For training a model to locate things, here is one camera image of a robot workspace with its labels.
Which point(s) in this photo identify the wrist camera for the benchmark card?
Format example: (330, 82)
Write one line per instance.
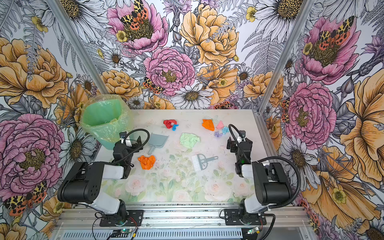
(241, 136)
(125, 139)

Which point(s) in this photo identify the purple paper scrap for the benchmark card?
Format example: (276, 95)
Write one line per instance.
(218, 134)

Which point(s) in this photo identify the small blue paper scrap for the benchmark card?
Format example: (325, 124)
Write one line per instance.
(174, 127)

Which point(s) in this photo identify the pink paper scrap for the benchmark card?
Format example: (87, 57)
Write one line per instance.
(220, 125)

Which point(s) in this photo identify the green bin with bag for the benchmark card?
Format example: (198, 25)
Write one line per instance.
(105, 117)

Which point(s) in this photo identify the grey-green plastic dustpan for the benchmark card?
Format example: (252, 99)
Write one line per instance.
(156, 141)

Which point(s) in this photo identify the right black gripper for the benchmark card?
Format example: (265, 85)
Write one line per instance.
(240, 144)

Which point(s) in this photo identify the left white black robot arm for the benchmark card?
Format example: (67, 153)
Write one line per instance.
(82, 185)

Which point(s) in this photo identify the light blue paper scrap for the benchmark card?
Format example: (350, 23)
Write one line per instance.
(225, 130)

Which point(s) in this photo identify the grey-green hand brush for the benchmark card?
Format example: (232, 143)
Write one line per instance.
(200, 161)

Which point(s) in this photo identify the aluminium rail frame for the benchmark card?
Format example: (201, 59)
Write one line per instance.
(184, 221)

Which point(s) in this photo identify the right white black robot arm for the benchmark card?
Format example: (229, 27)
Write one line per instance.
(270, 182)

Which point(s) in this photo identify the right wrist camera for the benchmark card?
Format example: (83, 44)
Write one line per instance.
(241, 136)

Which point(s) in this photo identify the orange paper scrap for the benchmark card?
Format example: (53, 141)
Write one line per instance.
(147, 162)
(208, 124)

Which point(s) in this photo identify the orange paper scrap near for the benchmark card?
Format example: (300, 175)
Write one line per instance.
(147, 162)

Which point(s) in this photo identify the light green paper scrap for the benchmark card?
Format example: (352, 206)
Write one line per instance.
(189, 140)

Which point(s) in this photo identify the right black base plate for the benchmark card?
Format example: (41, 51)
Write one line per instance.
(233, 217)

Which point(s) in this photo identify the orange paper scrap far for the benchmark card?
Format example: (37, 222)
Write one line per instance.
(208, 124)

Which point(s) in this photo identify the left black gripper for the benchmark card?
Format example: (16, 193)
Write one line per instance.
(132, 145)

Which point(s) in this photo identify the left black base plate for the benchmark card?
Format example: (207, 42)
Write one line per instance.
(133, 218)

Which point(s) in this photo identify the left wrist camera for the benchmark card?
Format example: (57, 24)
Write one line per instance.
(125, 139)

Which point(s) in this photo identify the red paper scrap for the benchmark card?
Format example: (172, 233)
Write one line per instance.
(169, 123)

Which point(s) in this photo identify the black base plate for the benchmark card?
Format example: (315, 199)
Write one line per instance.
(233, 217)
(133, 218)

